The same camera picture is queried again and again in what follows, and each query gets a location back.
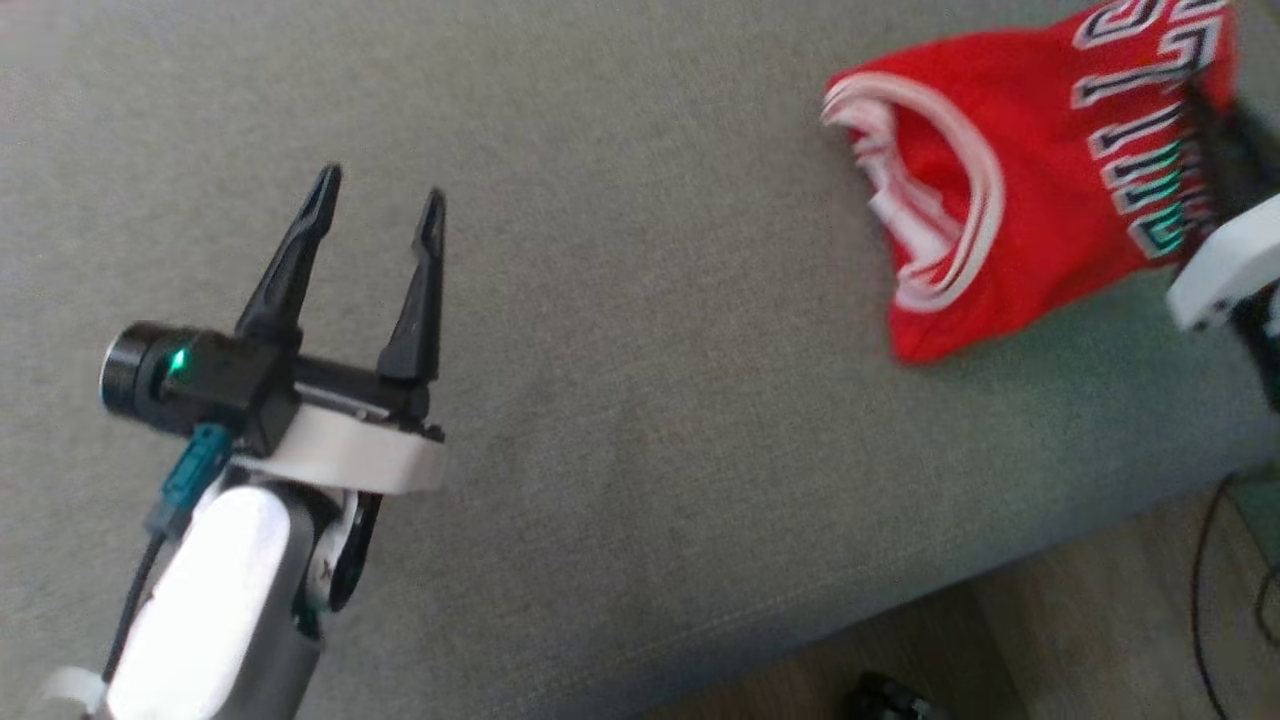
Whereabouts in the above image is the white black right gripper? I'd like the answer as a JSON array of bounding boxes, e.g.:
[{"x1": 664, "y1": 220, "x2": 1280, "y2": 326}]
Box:
[{"x1": 1164, "y1": 85, "x2": 1280, "y2": 334}]

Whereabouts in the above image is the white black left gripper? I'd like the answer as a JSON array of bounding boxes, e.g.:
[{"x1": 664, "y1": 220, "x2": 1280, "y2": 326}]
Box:
[{"x1": 232, "y1": 164, "x2": 448, "y2": 497}]

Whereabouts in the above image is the red basketball jersey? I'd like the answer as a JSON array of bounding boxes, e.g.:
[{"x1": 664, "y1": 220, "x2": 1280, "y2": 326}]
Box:
[{"x1": 820, "y1": 0, "x2": 1243, "y2": 367}]

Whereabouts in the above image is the grey sofa seat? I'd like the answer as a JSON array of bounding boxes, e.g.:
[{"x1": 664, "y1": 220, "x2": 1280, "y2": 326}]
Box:
[{"x1": 0, "y1": 0, "x2": 1280, "y2": 720}]

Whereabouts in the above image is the small black object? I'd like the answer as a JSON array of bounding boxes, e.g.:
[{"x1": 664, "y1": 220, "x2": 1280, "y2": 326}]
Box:
[{"x1": 845, "y1": 670, "x2": 949, "y2": 720}]

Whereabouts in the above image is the left arm cable teal plug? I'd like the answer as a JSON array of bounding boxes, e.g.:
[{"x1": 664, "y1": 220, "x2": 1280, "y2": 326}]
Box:
[{"x1": 100, "y1": 422, "x2": 234, "y2": 691}]

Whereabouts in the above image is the thin black floor cable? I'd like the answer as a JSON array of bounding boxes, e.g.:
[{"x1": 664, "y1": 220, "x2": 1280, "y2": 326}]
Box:
[{"x1": 1188, "y1": 468, "x2": 1280, "y2": 720}]

